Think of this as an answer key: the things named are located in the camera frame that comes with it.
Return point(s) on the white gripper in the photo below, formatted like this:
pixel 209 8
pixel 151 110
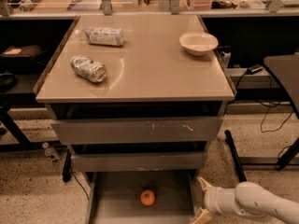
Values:
pixel 212 200

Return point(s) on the orange fruit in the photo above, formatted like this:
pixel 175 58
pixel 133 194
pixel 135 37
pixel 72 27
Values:
pixel 147 197

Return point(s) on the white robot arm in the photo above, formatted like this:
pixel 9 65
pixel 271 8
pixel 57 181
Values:
pixel 247 200

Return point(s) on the top grey drawer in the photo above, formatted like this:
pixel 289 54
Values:
pixel 120 131

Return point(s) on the open bottom grey drawer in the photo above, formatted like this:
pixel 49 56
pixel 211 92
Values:
pixel 115 198

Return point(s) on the middle grey drawer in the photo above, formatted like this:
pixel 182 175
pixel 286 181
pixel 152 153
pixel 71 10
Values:
pixel 139 161

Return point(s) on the grey drawer cabinet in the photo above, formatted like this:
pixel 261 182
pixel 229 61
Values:
pixel 150 76

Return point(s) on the black table leg bar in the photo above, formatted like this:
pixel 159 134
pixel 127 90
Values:
pixel 238 166

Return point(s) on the dark phone on shelf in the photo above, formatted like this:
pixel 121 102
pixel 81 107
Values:
pixel 254 69

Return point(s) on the white bowl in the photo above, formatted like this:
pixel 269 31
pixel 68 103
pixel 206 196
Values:
pixel 198 43

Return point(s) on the small bottle on floor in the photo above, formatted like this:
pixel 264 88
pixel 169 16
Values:
pixel 50 152

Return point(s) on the crushed silver soda can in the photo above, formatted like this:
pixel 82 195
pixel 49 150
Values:
pixel 89 69

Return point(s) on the clear plastic water bottle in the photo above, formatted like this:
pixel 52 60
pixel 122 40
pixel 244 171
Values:
pixel 103 36

